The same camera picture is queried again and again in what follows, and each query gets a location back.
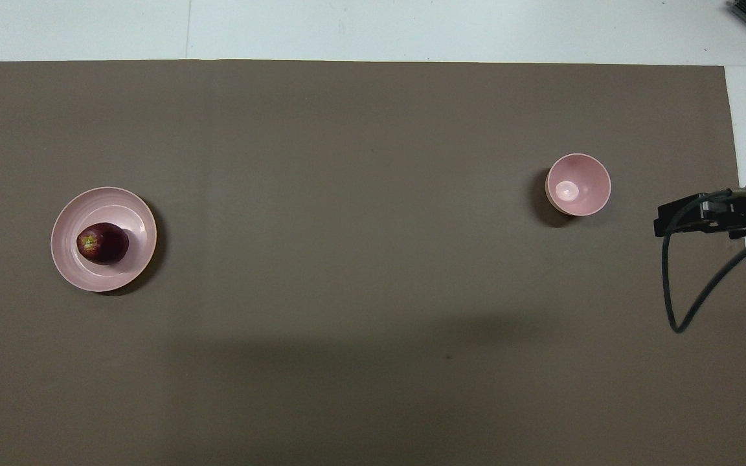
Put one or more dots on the dark red apple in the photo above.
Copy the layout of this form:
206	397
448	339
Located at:
106	244

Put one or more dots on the small pink bowl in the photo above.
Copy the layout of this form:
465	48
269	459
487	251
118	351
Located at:
579	184

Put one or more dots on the pink plate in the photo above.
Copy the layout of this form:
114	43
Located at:
117	210

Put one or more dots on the brown table mat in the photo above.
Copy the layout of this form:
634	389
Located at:
360	259

